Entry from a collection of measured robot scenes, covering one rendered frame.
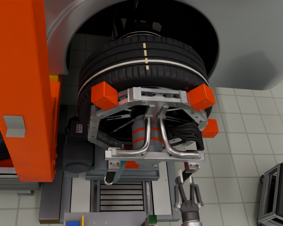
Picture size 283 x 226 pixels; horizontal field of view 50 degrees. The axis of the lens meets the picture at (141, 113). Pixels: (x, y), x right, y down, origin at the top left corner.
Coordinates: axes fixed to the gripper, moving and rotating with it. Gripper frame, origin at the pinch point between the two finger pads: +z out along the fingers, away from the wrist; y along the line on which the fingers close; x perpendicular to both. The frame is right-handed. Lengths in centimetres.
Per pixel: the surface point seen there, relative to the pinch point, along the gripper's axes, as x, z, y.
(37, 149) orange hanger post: 9, 7, -64
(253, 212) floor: -83, 2, 83
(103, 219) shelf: -38, -10, -33
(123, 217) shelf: -37.9, -9.6, -22.5
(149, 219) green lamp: -16.9, -15.2, -13.7
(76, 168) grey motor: -50, 22, -48
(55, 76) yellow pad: -10, 59, -63
